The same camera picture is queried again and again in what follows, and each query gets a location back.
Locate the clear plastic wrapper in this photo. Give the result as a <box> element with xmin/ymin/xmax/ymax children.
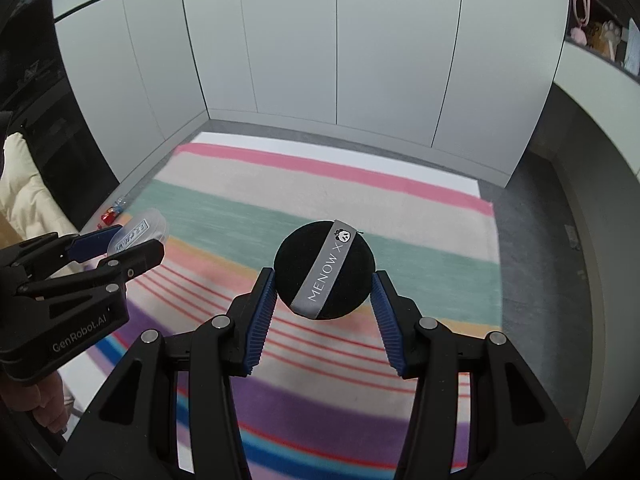
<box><xmin>106</xmin><ymin>208</ymin><xmax>168</xmax><ymax>256</ymax></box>

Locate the black round powder puff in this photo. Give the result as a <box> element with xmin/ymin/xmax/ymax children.
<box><xmin>273</xmin><ymin>220</ymin><xmax>375</xmax><ymax>320</ymax></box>

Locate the person left hand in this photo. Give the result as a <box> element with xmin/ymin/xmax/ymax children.
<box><xmin>1</xmin><ymin>372</ymin><xmax>70</xmax><ymax>434</ymax></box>

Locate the small red toy on floor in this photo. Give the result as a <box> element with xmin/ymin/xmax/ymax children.
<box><xmin>101</xmin><ymin>197</ymin><xmax>126</xmax><ymax>226</ymax></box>

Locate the cream padded armchair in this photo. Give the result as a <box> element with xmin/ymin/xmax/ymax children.
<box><xmin>0</xmin><ymin>133</ymin><xmax>77</xmax><ymax>248</ymax></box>

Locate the white low table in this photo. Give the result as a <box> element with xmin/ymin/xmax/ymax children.
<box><xmin>60</xmin><ymin>131</ymin><xmax>483</xmax><ymax>476</ymax></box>

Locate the striped colourful rug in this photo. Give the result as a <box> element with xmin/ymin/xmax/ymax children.
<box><xmin>84</xmin><ymin>142</ymin><xmax>504</xmax><ymax>480</ymax></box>

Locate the plush toy on shelf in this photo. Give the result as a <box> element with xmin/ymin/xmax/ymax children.
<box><xmin>570</xmin><ymin>21</ymin><xmax>622</xmax><ymax>61</ymax></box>

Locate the black wall panel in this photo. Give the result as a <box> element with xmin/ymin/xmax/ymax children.
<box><xmin>1</xmin><ymin>0</ymin><xmax>117</xmax><ymax>229</ymax></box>

